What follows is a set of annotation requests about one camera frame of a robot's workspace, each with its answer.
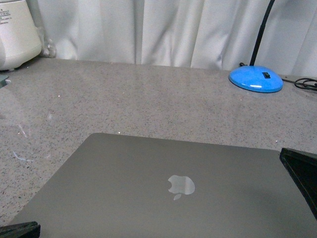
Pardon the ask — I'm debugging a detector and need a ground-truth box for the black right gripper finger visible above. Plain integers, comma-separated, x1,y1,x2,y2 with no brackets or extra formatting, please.
279,148,317,217

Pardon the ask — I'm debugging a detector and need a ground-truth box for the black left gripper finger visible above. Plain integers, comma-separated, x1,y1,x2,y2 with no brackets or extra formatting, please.
0,221,41,238

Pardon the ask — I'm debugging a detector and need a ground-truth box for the grey laptop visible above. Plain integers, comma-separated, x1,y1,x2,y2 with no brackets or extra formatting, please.
12,133,317,238

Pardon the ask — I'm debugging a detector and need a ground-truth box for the blue desk lamp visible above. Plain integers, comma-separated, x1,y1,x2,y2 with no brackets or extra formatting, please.
228,0,283,93

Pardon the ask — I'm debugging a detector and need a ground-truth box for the green metal sink rack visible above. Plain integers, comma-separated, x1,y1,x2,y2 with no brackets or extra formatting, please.
0,74,11,88

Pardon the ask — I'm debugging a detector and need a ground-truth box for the white curtain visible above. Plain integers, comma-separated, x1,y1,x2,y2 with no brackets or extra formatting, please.
27,0,317,77

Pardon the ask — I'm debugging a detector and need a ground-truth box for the white rice cooker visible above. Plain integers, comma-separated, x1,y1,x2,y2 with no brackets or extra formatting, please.
0,0,42,71

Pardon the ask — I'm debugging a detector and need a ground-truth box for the black lamp cable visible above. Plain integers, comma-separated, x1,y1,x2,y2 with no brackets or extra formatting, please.
281,77,317,94

